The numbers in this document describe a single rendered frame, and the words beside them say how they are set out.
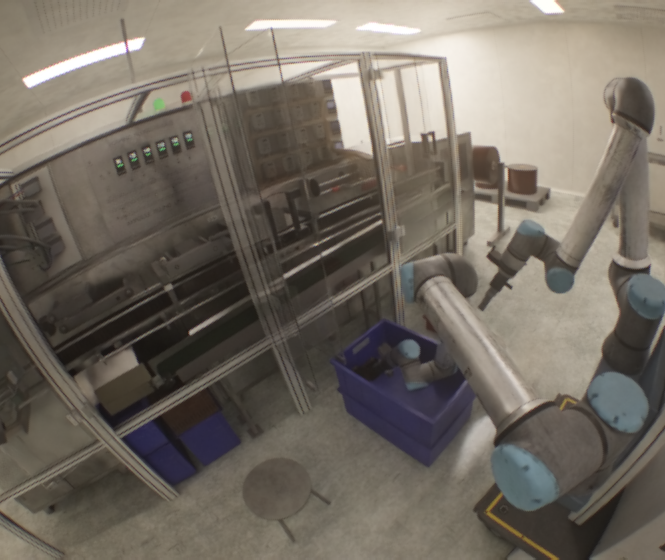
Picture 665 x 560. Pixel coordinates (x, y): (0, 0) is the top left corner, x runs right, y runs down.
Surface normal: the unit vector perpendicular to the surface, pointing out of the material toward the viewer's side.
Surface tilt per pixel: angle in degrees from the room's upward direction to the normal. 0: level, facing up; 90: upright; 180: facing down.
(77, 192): 90
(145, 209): 90
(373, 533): 0
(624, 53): 90
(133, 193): 90
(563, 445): 8
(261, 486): 0
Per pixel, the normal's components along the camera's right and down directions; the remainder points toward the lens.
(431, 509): -0.18, -0.85
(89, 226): 0.63, 0.28
